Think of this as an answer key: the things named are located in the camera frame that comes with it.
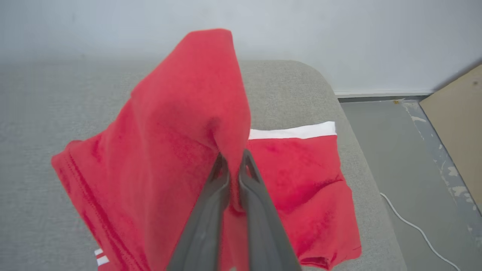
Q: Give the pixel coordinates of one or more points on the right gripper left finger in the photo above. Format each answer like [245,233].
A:
[203,233]

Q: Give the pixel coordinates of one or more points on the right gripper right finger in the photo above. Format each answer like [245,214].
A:
[265,237]

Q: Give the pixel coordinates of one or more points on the red shorts white waistband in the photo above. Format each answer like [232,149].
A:
[308,169]

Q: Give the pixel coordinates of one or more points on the red white sports t-shirt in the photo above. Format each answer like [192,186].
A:
[169,131]

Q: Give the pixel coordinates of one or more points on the grey fabric sofa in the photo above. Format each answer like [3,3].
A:
[45,113]

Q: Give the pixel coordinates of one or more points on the tan wooden board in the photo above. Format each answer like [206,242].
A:
[459,131]

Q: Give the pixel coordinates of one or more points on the white wall baseboard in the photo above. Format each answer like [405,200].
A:
[376,93]

